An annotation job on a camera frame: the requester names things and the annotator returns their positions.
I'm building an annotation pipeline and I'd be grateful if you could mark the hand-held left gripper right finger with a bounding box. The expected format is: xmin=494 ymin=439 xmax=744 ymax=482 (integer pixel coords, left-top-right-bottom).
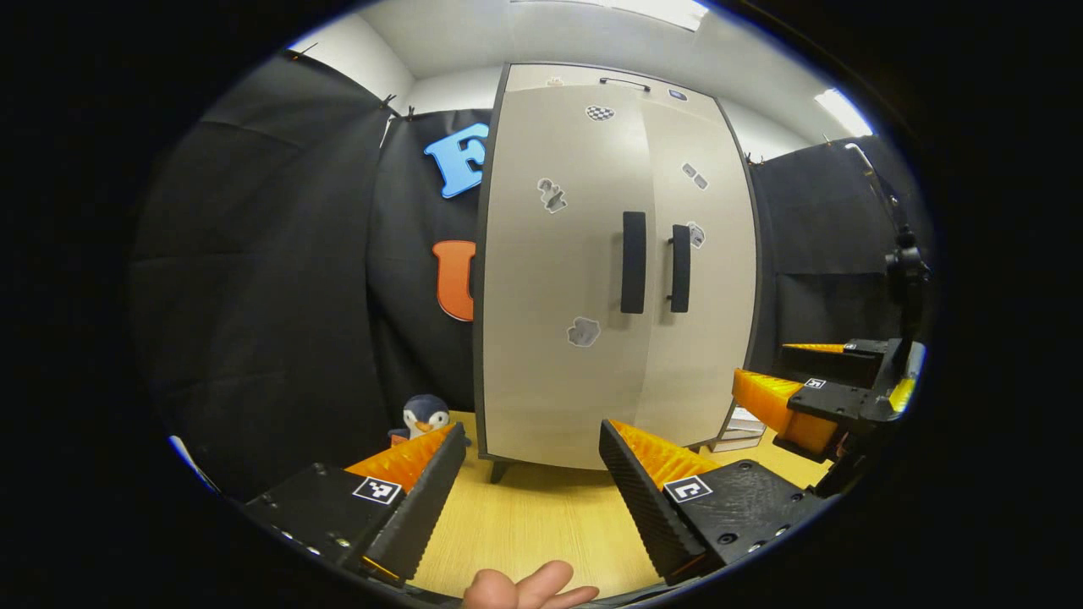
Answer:
xmin=598 ymin=417 xmax=834 ymax=587

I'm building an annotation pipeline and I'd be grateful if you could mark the ceiling light panel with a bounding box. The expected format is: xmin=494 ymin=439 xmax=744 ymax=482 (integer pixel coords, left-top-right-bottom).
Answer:
xmin=814 ymin=88 xmax=874 ymax=138

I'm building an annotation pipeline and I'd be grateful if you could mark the penguin plush toy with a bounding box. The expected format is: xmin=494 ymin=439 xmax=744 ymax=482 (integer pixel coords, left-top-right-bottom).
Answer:
xmin=388 ymin=393 xmax=472 ymax=449

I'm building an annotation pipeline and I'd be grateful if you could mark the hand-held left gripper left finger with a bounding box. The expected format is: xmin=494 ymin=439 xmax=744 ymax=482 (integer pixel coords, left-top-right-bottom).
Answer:
xmin=241 ymin=421 xmax=469 ymax=590

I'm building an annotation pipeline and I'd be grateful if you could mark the black door handle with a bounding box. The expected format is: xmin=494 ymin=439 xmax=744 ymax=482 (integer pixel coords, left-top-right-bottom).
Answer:
xmin=666 ymin=224 xmax=693 ymax=314
xmin=620 ymin=211 xmax=648 ymax=315

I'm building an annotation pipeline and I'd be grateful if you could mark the white cabinet drawer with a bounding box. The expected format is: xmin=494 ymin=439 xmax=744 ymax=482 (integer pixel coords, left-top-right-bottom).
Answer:
xmin=506 ymin=63 xmax=720 ymax=104

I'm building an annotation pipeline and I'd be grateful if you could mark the stack of white books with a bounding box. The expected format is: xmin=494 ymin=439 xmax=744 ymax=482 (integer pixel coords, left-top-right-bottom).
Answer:
xmin=709 ymin=406 xmax=768 ymax=453

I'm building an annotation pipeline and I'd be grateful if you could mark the white cabinet door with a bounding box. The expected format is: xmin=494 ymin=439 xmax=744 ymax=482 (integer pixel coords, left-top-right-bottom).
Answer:
xmin=481 ymin=83 xmax=657 ymax=470
xmin=635 ymin=95 xmax=758 ymax=449

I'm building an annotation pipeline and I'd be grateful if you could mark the white and grey shoe cabinet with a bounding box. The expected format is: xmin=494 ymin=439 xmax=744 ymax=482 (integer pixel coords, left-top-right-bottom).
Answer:
xmin=471 ymin=61 xmax=762 ymax=485

